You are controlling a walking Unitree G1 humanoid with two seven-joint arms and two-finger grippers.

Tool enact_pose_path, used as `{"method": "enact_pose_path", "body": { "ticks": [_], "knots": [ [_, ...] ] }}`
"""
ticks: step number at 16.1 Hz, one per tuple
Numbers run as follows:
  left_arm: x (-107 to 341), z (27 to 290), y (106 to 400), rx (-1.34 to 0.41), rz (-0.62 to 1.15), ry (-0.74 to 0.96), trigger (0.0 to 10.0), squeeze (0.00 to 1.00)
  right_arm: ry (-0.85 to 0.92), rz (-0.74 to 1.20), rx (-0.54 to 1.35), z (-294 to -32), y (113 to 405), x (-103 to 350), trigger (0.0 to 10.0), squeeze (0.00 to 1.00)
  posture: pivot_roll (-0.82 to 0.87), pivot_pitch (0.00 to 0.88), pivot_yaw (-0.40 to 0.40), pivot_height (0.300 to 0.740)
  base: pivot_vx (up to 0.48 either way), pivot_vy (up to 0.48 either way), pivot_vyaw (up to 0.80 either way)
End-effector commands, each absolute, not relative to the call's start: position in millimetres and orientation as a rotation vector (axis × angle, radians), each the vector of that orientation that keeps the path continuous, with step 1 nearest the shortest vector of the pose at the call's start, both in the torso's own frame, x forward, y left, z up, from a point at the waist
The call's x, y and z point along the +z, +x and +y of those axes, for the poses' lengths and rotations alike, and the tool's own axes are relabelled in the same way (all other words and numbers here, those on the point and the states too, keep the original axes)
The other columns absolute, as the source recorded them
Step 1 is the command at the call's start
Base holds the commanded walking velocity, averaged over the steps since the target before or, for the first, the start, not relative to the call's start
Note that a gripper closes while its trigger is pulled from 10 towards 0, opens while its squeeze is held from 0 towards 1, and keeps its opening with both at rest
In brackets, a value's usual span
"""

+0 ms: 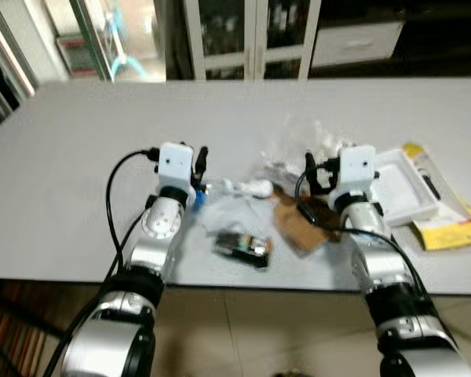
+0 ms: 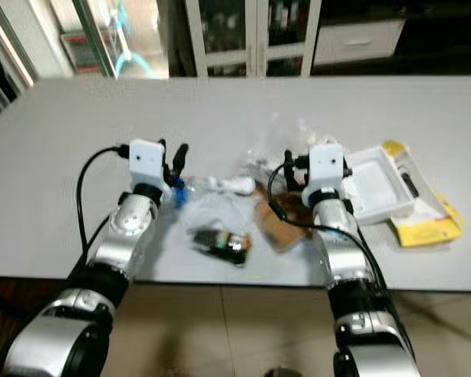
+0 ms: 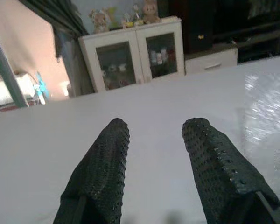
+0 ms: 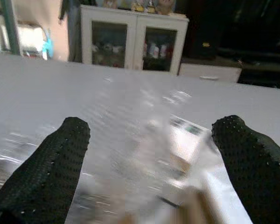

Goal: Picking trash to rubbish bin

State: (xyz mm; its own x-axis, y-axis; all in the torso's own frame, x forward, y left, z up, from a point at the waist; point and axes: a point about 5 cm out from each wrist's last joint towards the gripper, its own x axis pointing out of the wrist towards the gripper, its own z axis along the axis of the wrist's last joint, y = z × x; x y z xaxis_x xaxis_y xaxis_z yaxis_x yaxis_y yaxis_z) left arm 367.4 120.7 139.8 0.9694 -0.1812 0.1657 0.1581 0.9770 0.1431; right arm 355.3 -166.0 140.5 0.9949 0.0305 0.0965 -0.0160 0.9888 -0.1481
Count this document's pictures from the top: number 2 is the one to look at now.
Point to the small blue wrapper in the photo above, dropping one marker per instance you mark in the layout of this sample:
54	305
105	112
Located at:
179	195

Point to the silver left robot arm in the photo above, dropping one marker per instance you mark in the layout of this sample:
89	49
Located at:
122	243

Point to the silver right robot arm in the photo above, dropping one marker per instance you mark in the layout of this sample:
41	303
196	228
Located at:
345	259

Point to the clear crumpled plastic bag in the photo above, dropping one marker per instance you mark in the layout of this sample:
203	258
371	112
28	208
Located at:
279	137

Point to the white plastic tray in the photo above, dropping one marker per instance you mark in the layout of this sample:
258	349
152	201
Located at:
377	184

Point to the dark snack wrapper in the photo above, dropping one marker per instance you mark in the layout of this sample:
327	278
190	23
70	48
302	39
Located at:
224	245

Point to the white glass-door cabinet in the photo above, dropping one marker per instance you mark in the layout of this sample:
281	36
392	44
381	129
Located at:
259	35

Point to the yellow paper package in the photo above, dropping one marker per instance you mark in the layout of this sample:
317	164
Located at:
428	228

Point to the metal-framed glass door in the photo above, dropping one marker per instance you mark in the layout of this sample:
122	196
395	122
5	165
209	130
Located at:
102	35

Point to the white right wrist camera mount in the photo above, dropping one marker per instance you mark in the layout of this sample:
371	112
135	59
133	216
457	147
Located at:
326	169

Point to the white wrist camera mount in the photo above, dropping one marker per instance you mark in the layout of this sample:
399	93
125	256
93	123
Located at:
326	169
146	161

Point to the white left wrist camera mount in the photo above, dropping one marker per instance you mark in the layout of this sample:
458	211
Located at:
146	161

